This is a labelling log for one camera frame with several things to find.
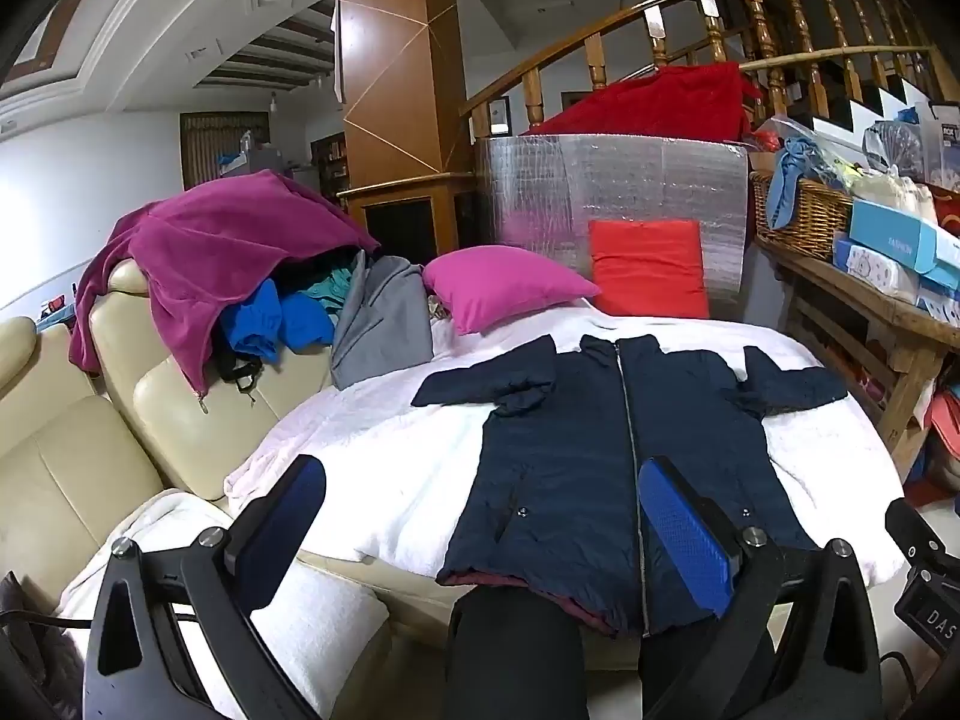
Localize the grey garment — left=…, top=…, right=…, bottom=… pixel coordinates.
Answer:
left=330, top=249, right=434, bottom=391

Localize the red-orange pillow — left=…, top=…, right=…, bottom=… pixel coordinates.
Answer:
left=568, top=219, right=711, bottom=320

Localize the wicker basket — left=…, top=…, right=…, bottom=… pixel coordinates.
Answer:
left=750, top=171, right=856, bottom=263

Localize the magenta pillow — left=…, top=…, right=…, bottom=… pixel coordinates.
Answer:
left=421, top=245, right=602, bottom=336

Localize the black strap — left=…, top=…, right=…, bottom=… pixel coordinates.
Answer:
left=217, top=352, right=263, bottom=395

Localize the white tissue pack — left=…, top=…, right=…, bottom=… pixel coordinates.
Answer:
left=812, top=232, right=923, bottom=305

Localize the silver patterned bag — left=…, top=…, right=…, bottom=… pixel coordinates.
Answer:
left=862, top=122, right=925, bottom=175

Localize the wooden pillar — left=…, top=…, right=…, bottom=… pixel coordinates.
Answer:
left=335, top=0, right=477, bottom=263

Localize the white towel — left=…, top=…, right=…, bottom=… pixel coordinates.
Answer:
left=56, top=487, right=391, bottom=720

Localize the person's leg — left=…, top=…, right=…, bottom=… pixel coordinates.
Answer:
left=444, top=585, right=586, bottom=720
left=637, top=607, right=781, bottom=720

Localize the black cable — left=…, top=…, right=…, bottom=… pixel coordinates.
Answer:
left=0, top=606, right=100, bottom=628

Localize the red cloth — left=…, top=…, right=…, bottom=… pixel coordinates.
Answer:
left=523, top=62, right=766, bottom=143

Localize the cream leather sofa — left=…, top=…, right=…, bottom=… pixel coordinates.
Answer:
left=0, top=259, right=646, bottom=720

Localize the cream fluffy cloth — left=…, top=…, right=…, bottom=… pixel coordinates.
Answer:
left=851, top=172, right=938, bottom=212

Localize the bright blue garment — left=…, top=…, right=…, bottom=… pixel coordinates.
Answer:
left=220, top=279, right=336, bottom=362

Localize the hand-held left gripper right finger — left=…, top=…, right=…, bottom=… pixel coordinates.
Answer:
left=637, top=456, right=882, bottom=720

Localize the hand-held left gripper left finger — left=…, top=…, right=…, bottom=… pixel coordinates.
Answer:
left=82, top=454, right=327, bottom=720

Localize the wooden table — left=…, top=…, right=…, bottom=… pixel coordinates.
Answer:
left=735, top=229, right=960, bottom=473

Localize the light blue cloth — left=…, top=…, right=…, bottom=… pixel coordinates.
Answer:
left=765, top=139, right=830, bottom=230

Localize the stack of coral cloths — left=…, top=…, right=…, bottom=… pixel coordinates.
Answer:
left=904, top=382, right=960, bottom=511

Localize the white fluffy blanket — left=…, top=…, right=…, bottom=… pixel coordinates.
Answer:
left=225, top=300, right=912, bottom=608

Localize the navy blue jacket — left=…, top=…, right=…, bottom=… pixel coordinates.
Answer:
left=411, top=334, right=848, bottom=638

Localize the silver foil insulation panel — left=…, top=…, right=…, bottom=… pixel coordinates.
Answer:
left=474, top=133, right=751, bottom=301

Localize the clear plastic storage box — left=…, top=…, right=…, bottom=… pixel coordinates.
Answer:
left=911, top=100, right=960, bottom=188

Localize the person's left leg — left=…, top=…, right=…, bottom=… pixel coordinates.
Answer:
left=444, top=585, right=586, bottom=720

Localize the maroon blanket clothes pile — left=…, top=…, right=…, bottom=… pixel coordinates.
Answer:
left=69, top=169, right=361, bottom=397

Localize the teal garment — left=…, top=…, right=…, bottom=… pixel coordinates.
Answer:
left=296, top=268, right=355, bottom=316

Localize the light blue cardboard box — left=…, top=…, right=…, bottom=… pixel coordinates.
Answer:
left=849, top=199, right=960, bottom=276

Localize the wooden bookshelf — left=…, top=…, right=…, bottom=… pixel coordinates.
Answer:
left=310, top=133, right=351, bottom=196

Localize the dark brown cloth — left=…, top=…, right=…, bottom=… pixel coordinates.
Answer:
left=0, top=570, right=87, bottom=720

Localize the person's right leg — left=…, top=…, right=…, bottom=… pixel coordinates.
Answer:
left=637, top=607, right=781, bottom=720

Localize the wooden stair railing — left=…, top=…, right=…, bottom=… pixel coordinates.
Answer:
left=459, top=0, right=960, bottom=143

